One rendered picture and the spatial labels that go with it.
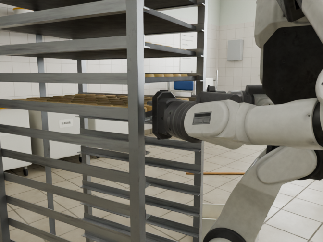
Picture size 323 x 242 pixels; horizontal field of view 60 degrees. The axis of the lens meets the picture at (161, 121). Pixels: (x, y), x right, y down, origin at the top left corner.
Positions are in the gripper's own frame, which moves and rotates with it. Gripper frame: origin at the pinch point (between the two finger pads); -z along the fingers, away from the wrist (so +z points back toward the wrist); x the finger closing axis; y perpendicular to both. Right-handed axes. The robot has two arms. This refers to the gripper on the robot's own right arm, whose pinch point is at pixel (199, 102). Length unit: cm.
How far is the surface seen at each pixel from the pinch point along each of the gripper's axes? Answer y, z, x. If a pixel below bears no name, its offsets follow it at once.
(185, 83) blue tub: -364, 37, -6
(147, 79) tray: 26.3, -18.3, 8.9
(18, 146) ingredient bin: -174, -152, -60
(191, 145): -6.2, -1.7, -17.8
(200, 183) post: -4.5, 2.0, -32.8
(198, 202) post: -4.8, 1.4, -41.2
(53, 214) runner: 14, -50, -35
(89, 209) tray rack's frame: -36, -50, -59
